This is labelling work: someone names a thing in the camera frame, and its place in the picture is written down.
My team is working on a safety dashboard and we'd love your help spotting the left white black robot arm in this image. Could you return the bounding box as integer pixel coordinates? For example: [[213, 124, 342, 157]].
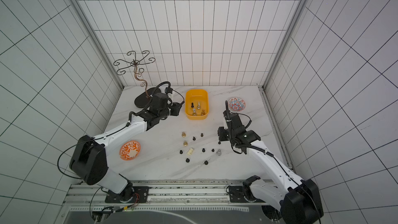
[[69, 92, 184, 195]]

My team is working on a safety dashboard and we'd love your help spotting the yellow plastic storage box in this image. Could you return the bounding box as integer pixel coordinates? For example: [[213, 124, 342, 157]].
[[185, 89, 209, 120]]

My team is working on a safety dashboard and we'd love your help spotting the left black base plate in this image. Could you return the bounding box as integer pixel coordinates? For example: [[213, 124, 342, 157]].
[[105, 186, 150, 204]]

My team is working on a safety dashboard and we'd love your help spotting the dark metal jewelry stand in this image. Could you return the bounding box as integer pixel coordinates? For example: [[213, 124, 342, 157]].
[[113, 50, 161, 108]]

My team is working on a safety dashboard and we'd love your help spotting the orange white patterned plate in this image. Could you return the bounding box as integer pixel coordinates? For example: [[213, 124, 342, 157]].
[[119, 141, 141, 161]]

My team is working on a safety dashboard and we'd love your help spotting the aluminium mounting rail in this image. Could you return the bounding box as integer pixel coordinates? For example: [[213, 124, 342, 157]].
[[63, 179, 250, 207]]

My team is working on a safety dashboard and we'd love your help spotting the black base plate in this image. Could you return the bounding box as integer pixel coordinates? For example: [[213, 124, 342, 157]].
[[226, 186, 264, 203], [105, 186, 150, 204]]

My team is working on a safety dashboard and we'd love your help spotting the red blue patterned bowl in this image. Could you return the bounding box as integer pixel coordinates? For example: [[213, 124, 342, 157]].
[[228, 97, 246, 112]]

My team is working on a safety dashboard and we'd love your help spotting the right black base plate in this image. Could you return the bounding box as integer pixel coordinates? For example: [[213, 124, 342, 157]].
[[226, 186, 264, 203]]

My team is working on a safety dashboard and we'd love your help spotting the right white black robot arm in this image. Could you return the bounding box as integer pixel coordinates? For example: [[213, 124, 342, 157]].
[[218, 110, 324, 224]]

